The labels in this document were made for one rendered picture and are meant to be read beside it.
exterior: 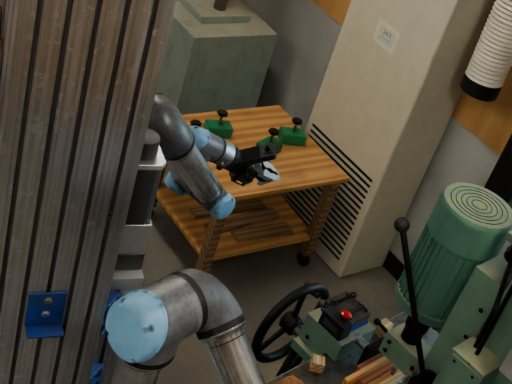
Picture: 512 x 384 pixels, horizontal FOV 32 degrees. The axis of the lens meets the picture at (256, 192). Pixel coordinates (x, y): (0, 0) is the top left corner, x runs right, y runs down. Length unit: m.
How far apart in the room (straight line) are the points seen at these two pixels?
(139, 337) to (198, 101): 2.90
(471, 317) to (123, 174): 0.87
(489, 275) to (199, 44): 2.46
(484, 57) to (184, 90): 1.49
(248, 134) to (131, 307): 2.39
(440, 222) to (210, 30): 2.43
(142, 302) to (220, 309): 0.16
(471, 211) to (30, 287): 0.95
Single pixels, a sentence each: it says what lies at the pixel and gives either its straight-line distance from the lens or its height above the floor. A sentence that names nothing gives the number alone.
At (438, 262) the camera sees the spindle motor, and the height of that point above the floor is 1.37.
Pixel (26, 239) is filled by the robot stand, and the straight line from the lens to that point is 1.69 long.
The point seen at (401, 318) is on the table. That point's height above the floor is 0.90.
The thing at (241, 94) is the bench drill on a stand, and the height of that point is 0.37.
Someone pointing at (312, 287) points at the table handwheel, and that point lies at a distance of 2.49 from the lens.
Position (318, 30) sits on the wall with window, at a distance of 4.45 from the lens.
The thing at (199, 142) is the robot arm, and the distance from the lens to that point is 2.42.
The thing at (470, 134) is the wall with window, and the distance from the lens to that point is 3.82.
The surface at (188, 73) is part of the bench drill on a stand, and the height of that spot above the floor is 0.51.
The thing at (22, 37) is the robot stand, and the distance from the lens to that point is 1.44.
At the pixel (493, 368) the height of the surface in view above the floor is 1.30.
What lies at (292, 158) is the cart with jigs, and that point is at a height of 0.53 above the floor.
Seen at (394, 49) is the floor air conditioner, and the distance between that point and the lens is 3.66.
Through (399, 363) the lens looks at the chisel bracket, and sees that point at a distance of 2.29.
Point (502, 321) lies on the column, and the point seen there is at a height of 1.38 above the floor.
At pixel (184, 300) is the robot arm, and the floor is 1.46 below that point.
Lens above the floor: 2.51
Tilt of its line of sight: 34 degrees down
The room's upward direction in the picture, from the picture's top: 18 degrees clockwise
